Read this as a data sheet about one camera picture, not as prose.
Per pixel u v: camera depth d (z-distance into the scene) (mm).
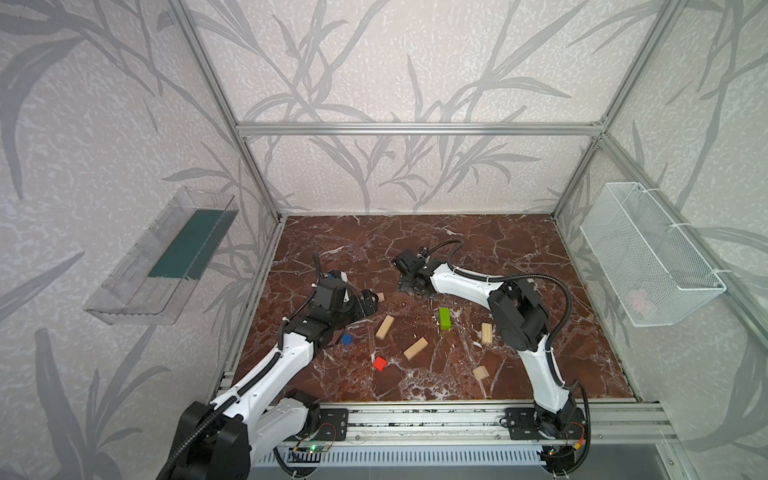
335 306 647
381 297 963
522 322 541
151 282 633
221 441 385
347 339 737
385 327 905
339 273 784
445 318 912
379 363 842
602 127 935
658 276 616
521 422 737
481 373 811
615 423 758
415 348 862
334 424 735
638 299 747
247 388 444
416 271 738
